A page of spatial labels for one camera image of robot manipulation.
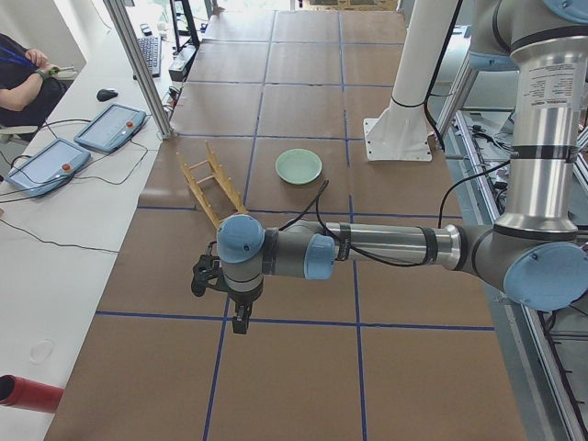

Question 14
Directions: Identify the aluminium frame post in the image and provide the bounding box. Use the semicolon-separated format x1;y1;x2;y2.
103;0;175;140

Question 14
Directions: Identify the pale green ceramic plate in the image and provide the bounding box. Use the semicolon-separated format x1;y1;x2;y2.
275;149;322;186

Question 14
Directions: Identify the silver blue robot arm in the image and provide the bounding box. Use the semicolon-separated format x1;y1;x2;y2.
191;1;587;334

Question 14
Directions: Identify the wooden dish rack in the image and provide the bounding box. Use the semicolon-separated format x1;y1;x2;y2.
176;141;248;228

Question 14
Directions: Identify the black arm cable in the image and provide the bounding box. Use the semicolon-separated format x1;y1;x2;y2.
275;179;511;268

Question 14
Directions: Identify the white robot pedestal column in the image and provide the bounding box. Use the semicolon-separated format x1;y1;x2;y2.
364;0;461;162

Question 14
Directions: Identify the blue teach pendant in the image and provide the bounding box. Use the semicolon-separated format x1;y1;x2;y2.
73;103;147;153
6;138;91;198

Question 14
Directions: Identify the black computer mouse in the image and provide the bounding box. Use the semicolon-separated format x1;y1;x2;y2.
96;88;119;102

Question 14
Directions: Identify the red cylinder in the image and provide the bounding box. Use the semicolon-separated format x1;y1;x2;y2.
1;375;63;413

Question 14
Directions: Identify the black keyboard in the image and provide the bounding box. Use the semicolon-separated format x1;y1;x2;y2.
137;36;162;77

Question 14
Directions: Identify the near blue teach pendant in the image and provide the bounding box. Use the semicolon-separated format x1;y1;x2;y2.
6;138;91;198

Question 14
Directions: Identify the aluminium frame rail right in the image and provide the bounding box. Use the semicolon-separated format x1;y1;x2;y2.
447;107;587;440

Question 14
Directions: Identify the seated person in black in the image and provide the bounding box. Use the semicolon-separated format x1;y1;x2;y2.
1;34;67;127

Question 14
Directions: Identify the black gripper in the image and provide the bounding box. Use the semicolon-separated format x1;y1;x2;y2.
230;293;256;334

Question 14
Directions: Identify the far blue teach pendant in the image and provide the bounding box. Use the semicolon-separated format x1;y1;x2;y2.
73;103;147;153

